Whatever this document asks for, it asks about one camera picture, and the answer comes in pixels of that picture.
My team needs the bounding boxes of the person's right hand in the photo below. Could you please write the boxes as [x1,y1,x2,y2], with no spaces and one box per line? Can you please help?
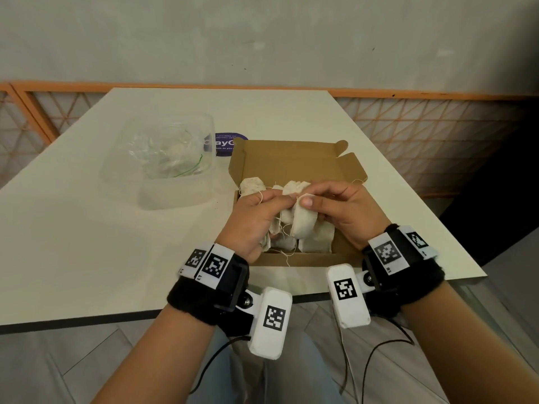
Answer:
[296,180,392,251]

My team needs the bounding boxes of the person's left hand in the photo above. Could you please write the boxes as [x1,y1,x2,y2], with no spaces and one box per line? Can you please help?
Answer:
[215,190,298,265]

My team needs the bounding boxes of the bunch of tea bags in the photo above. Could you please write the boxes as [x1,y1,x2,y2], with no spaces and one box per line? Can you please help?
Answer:
[239,176,312,251]

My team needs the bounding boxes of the rows of packed tea bags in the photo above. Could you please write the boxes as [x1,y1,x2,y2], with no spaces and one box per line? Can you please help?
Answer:
[269,222,336,254]

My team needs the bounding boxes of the white stringed tea bag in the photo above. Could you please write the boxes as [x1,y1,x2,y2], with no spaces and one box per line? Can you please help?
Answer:
[291,193,319,240]

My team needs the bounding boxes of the brown paper box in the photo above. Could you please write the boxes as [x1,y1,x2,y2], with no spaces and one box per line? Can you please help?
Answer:
[229,137,368,268]

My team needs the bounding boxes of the clear plastic container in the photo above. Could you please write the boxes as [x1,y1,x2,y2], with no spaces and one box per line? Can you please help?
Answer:
[101,112,216,211]

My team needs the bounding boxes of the person's right forearm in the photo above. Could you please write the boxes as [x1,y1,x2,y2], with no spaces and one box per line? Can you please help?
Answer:
[400,281,538,404]

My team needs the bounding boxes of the person's left forearm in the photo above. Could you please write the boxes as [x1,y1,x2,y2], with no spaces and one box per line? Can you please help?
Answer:
[90,305,218,404]

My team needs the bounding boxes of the black marker wristband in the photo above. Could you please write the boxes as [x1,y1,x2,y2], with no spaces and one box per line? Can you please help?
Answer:
[167,242,250,337]
[362,224,446,318]

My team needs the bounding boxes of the round purple sticker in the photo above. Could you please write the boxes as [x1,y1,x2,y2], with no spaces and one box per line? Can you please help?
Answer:
[204,132,249,156]

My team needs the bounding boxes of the orange lattice fence panel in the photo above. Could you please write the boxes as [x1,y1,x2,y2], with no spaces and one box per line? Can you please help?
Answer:
[0,81,58,188]
[10,81,539,198]

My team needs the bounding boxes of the grey trousers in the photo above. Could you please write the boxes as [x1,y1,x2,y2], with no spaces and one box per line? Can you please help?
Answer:
[202,306,350,404]

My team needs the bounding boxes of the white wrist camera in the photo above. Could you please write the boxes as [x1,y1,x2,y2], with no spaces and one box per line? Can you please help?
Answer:
[235,287,294,361]
[326,264,372,329]

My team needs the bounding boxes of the black cable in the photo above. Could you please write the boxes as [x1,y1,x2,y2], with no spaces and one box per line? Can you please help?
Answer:
[362,317,415,404]
[189,335,249,396]

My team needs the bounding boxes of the thin white cable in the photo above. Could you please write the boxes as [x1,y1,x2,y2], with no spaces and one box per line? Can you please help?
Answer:
[336,328,359,404]

